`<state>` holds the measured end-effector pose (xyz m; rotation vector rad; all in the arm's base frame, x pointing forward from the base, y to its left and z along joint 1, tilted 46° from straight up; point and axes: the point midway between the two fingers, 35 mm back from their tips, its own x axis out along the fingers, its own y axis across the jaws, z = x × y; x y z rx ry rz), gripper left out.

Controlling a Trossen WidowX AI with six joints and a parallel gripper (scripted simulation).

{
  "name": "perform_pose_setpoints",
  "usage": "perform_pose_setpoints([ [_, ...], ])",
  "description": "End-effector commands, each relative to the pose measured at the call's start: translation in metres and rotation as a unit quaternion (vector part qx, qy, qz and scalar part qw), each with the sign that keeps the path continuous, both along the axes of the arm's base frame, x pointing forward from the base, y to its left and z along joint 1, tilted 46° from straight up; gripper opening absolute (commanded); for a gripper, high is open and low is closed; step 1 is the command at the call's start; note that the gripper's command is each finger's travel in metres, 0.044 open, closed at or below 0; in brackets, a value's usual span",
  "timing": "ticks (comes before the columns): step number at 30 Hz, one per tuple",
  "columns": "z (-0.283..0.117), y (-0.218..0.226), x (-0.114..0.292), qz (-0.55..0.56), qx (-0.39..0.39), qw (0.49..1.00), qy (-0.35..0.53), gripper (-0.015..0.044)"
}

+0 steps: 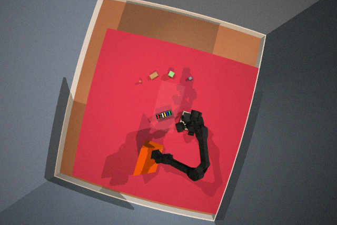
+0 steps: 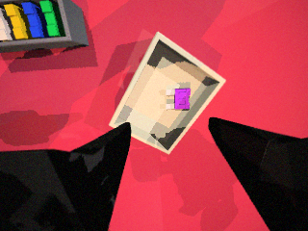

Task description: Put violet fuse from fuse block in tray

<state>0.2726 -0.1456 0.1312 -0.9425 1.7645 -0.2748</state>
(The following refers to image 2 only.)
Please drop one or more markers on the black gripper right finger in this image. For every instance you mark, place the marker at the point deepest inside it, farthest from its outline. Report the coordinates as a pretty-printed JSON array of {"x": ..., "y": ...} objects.
[{"x": 272, "y": 168}]

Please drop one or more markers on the grey fuse block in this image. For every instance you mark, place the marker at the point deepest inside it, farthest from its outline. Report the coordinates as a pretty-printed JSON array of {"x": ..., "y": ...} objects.
[{"x": 44, "y": 24}]

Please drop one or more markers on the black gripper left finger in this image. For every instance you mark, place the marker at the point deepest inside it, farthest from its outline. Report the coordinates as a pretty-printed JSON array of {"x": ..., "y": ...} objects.
[{"x": 85, "y": 180}]

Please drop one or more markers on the beige rectangular tray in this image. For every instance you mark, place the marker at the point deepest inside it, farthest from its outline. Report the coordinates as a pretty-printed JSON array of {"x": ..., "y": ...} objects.
[{"x": 165, "y": 66}]

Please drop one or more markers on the white fuse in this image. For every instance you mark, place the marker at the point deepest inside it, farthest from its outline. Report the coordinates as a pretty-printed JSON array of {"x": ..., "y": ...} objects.
[{"x": 6, "y": 27}]

